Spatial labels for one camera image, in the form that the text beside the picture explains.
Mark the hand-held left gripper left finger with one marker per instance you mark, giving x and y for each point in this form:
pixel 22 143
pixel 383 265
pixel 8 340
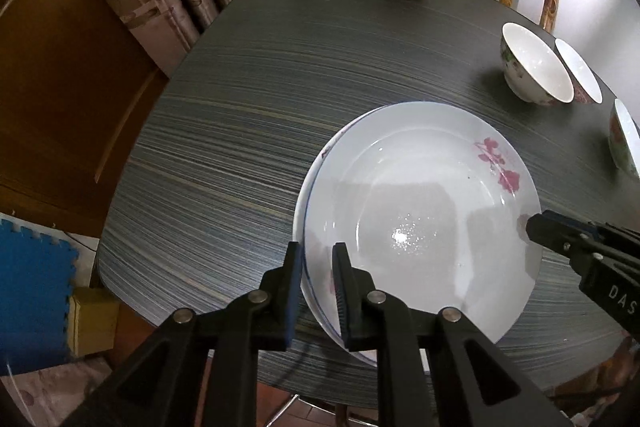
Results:
pixel 296 292

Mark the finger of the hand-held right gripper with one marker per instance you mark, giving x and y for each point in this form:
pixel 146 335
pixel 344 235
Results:
pixel 550 234
pixel 575 222

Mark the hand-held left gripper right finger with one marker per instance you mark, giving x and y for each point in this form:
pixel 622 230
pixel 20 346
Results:
pixel 342 302

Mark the white plate large pink flower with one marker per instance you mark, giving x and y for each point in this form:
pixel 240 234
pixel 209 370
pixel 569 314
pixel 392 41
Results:
pixel 299 217

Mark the large white bowl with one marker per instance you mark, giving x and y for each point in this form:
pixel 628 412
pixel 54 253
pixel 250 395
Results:
pixel 627 142

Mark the white plate pink roses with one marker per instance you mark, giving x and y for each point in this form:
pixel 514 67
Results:
pixel 425 207

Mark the small white red-sided bowl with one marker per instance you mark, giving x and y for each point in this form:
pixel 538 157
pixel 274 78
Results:
pixel 582 74

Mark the small white floral bowl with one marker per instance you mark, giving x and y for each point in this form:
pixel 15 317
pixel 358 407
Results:
pixel 540 57

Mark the yellow cardboard box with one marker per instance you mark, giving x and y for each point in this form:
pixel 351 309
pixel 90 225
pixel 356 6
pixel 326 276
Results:
pixel 92 322

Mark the blue foam mat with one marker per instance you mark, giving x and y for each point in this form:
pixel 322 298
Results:
pixel 35 297

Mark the pink patterned rug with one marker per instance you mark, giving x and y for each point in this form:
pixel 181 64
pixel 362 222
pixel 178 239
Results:
pixel 50 399

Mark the brown wooden door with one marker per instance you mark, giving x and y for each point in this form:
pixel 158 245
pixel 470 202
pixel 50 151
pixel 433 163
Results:
pixel 65 82

